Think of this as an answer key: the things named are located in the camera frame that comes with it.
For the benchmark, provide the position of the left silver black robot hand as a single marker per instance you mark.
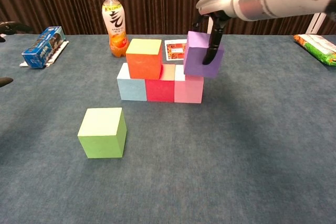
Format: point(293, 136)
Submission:
point(13, 27)

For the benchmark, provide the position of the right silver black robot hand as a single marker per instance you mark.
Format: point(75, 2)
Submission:
point(220, 2)

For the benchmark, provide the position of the purple foam cube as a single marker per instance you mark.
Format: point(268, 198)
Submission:
point(197, 61)

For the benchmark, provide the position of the pink foam cube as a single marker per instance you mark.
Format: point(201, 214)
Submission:
point(189, 90)

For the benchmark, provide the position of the orange foam cube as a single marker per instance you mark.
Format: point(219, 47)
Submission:
point(143, 64)

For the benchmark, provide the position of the red foam cube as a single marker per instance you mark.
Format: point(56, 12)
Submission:
point(160, 90)

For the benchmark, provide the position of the light blue foam cube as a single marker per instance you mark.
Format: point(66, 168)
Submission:
point(132, 90)

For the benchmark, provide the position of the blue cookie box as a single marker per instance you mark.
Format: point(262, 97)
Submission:
point(42, 48)

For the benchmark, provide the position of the dark brown pleated curtain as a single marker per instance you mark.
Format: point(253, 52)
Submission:
point(165, 3)
point(267, 27)
point(330, 23)
point(52, 1)

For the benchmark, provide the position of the red and white packet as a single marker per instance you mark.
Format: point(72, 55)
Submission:
point(176, 50)

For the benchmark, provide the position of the orange drink bottle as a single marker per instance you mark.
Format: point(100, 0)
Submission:
point(115, 24)

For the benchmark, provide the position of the green snack bag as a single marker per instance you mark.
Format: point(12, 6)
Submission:
point(319, 48)

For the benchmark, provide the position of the green foam cube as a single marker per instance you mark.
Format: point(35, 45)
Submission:
point(101, 140)

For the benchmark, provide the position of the teal table cloth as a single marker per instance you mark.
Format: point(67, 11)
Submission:
point(168, 195)

